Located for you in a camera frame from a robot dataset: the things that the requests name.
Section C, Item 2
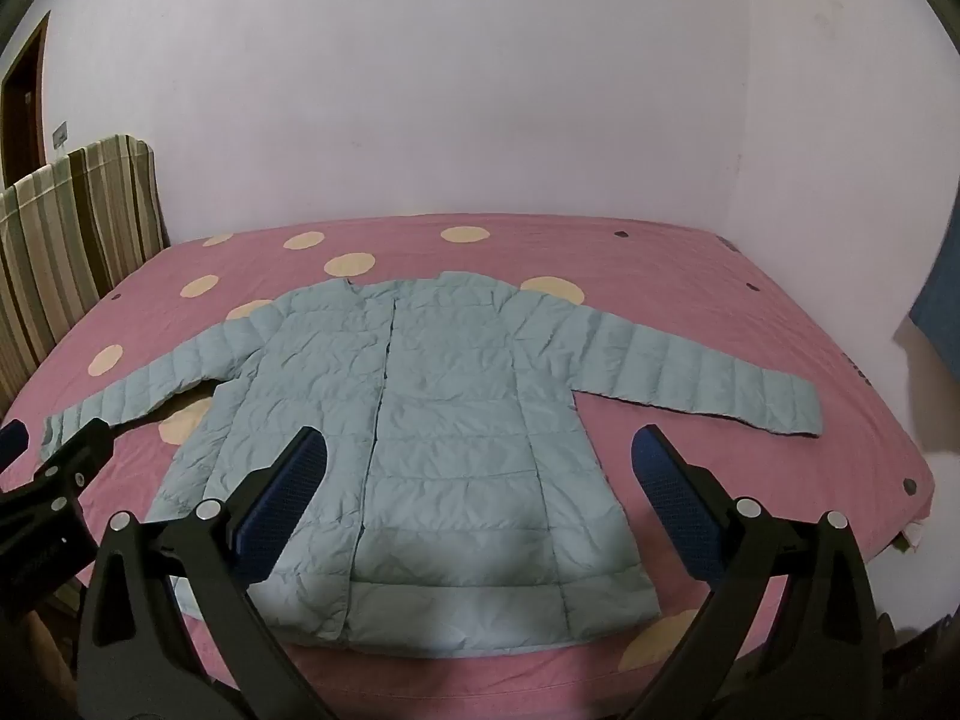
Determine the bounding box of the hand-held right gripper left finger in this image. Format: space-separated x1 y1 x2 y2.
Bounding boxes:
77 426 331 720

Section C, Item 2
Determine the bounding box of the blue cloth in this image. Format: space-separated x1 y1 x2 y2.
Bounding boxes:
909 235 960 392

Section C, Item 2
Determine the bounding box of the light blue puffer jacket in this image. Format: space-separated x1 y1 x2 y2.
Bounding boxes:
39 272 824 629

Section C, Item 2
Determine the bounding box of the pink bed with cream dots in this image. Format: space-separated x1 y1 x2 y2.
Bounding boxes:
0 211 938 720

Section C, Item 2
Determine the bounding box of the brown wooden door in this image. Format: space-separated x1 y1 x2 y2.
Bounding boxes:
0 11 52 190

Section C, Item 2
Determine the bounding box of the striped upright mattress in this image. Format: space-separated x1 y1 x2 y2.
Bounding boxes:
0 134 170 415

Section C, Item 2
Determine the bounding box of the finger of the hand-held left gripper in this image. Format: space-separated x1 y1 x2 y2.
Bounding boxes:
0 420 30 470
30 415 116 512

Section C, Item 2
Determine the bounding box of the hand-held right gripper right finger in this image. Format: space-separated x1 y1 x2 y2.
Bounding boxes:
631 424 884 720

